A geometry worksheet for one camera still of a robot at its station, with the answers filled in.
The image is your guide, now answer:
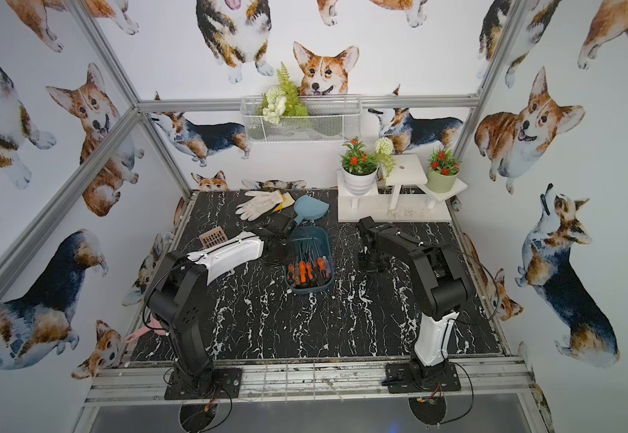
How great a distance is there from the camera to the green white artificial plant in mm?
797

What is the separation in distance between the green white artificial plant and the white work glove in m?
0.41

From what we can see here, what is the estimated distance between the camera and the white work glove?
112cm
